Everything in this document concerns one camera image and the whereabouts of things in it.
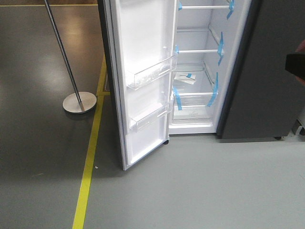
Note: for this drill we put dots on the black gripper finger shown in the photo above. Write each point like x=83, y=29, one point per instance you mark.
x=295, y=64

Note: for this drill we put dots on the red yellow apple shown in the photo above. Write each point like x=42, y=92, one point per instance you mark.
x=301, y=48

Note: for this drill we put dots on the open white fridge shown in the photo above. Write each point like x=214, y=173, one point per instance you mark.
x=199, y=27

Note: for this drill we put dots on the clear fridge crisper drawer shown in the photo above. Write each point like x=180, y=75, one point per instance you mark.
x=195, y=110

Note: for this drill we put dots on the white fridge door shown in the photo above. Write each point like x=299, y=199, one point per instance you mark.
x=139, y=46

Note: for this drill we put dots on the blue tape strip middle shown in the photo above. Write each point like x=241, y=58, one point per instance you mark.
x=220, y=50

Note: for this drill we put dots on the blue tape strip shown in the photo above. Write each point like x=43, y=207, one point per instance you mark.
x=220, y=50
x=231, y=8
x=215, y=92

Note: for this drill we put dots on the blue tape strip lower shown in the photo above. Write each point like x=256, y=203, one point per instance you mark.
x=215, y=92

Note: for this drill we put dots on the blue tape strip top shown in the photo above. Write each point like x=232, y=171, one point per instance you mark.
x=231, y=8

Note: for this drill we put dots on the white paper manual bag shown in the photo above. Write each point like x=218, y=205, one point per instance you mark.
x=189, y=78

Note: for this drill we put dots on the blue tape strip drawer left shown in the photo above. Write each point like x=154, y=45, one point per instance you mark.
x=177, y=99

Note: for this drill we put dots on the clear middle door bin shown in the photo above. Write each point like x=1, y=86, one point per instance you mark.
x=139, y=79

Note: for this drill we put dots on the clear door bin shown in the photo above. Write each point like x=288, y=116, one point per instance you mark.
x=149, y=115
x=139, y=79

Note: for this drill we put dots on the clear lower door bin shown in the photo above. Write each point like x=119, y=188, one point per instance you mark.
x=149, y=115

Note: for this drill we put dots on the yellow floor tape line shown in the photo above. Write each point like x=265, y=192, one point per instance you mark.
x=84, y=192

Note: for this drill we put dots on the silver floor stand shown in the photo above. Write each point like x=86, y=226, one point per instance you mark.
x=77, y=102

